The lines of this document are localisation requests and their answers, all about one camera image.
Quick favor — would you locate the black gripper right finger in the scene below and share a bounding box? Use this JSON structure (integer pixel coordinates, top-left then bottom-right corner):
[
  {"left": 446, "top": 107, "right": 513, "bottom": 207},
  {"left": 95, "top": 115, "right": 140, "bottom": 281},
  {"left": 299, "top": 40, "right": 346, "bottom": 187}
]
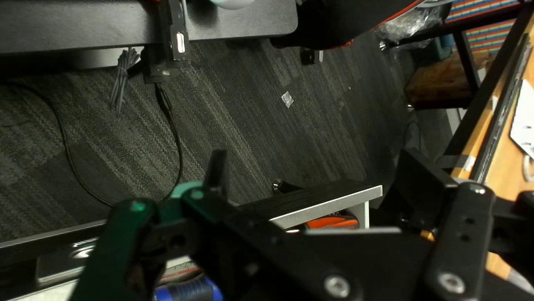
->
[{"left": 396, "top": 147, "right": 499, "bottom": 301}]

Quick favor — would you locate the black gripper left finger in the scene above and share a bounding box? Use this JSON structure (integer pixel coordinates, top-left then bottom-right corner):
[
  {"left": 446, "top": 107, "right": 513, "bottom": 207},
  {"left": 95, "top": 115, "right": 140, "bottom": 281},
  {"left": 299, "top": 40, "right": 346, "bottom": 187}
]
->
[{"left": 182, "top": 148, "right": 369, "bottom": 301}]

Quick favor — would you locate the silver workbench drawer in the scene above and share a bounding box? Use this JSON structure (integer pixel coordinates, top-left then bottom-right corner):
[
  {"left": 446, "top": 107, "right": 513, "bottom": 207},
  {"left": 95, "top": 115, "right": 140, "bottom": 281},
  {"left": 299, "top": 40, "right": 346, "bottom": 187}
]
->
[{"left": 271, "top": 184, "right": 387, "bottom": 232}]

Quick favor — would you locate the silver workbench with wooden top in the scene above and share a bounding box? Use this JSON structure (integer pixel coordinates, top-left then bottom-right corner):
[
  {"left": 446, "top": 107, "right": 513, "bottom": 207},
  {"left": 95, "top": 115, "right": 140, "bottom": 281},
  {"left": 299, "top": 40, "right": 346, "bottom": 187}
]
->
[{"left": 449, "top": 21, "right": 534, "bottom": 282}]

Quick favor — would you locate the green clamp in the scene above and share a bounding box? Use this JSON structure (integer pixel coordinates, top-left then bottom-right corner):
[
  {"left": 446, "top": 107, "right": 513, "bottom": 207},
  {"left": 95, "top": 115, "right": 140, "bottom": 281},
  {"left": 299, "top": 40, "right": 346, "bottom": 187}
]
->
[{"left": 72, "top": 180, "right": 224, "bottom": 301}]

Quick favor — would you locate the white paper sheet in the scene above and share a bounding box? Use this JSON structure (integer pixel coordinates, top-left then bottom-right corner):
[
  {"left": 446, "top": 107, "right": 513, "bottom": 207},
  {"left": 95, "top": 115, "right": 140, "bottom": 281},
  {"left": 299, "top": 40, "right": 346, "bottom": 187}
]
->
[{"left": 508, "top": 77, "right": 534, "bottom": 160}]

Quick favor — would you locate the black metal bar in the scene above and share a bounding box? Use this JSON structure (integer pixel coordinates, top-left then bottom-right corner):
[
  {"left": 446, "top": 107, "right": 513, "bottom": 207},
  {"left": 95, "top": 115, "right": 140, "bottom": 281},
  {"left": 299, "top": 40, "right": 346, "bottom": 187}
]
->
[{"left": 469, "top": 31, "right": 534, "bottom": 187}]

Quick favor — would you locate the brown wooden crate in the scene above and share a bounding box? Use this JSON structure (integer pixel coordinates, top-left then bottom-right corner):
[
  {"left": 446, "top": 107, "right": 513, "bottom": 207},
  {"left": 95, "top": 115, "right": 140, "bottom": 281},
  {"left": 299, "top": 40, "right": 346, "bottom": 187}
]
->
[{"left": 404, "top": 48, "right": 488, "bottom": 110}]

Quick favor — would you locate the black desk leg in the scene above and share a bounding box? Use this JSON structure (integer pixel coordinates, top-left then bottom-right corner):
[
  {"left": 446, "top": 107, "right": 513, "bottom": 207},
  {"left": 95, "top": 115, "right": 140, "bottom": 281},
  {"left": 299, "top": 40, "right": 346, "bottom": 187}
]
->
[{"left": 145, "top": 0, "right": 194, "bottom": 85}]

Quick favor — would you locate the clear plastic bag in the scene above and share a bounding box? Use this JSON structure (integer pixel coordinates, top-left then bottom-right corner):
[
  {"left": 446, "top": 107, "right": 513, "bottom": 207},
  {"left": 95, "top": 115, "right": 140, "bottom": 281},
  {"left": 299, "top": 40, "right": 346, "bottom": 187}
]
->
[{"left": 376, "top": 1, "right": 454, "bottom": 43}]

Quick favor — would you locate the black padded seat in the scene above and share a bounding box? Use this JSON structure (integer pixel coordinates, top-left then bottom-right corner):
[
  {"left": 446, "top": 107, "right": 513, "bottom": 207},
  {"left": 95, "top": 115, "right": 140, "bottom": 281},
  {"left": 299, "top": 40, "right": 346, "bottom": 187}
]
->
[{"left": 271, "top": 0, "right": 426, "bottom": 50}]

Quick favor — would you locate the dark grey desk top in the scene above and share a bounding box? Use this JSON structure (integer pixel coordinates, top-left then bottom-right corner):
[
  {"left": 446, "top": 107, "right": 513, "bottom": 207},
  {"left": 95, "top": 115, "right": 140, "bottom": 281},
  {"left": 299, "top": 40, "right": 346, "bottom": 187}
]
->
[{"left": 0, "top": 0, "right": 301, "bottom": 55}]

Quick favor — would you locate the blue ribbed tool handle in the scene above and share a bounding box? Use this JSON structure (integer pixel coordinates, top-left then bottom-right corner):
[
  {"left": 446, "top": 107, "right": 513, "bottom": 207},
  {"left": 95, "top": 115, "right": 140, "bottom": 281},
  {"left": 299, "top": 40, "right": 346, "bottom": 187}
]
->
[{"left": 152, "top": 274, "right": 224, "bottom": 301}]

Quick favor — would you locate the orange handled screwdriver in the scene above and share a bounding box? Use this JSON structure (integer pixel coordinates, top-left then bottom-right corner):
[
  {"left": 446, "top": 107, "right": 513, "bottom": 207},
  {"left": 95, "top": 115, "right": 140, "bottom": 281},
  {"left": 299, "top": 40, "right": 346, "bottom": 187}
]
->
[{"left": 306, "top": 215, "right": 361, "bottom": 230}]

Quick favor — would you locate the thick black floor cable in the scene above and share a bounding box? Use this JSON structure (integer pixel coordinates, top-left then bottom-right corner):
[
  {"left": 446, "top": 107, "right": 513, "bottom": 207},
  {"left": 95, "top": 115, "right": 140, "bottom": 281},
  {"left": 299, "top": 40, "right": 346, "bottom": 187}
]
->
[{"left": 152, "top": 82, "right": 185, "bottom": 205}]

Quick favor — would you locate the grey metal rail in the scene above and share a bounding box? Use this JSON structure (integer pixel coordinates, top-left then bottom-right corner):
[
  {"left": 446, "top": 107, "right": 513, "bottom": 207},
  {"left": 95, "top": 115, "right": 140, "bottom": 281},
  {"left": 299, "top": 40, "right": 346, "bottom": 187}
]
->
[{"left": 0, "top": 217, "right": 114, "bottom": 292}]

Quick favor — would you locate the grey cable tie bundle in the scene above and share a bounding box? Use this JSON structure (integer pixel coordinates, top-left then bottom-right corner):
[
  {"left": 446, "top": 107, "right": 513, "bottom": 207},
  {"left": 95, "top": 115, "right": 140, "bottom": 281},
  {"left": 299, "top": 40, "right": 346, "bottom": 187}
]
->
[{"left": 109, "top": 48, "right": 144, "bottom": 113}]

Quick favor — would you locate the thin black floor cable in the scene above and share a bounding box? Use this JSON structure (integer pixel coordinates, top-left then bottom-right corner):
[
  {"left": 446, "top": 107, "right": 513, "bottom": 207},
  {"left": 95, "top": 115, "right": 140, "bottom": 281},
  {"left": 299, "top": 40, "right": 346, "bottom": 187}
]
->
[{"left": 0, "top": 80, "right": 114, "bottom": 209}]

